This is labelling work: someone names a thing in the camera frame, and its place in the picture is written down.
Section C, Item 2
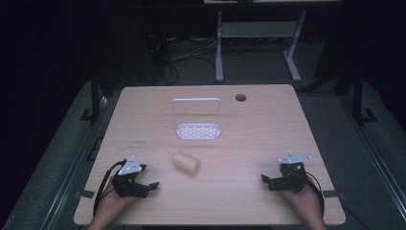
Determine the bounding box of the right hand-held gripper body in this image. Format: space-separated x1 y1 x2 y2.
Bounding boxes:
269 150 314 194

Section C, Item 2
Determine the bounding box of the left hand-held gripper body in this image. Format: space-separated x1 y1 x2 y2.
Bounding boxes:
110 154 149 199

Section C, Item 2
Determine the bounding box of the white rack with handle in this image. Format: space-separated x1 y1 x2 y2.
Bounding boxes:
171 97 222 141

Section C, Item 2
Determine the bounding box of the person's left hand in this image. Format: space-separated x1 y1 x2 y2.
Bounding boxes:
95 177 139 224

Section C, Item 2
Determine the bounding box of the person's right hand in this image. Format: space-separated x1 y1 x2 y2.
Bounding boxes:
281 177 324 221

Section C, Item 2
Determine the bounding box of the white metal stand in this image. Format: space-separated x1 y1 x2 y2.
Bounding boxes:
214 9 307 83

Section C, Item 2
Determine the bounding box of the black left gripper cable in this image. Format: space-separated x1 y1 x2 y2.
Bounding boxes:
93 160 127 216

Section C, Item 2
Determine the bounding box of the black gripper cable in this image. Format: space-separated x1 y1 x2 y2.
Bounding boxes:
304 172 326 216
93 160 127 216

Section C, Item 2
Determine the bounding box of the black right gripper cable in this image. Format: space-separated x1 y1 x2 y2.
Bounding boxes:
304 172 326 216

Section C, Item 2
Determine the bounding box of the black metal frame post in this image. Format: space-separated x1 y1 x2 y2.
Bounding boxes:
79 75 101 126
351 68 378 127

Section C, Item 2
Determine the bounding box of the bundle of floor cables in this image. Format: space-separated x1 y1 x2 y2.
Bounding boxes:
147 34 221 84

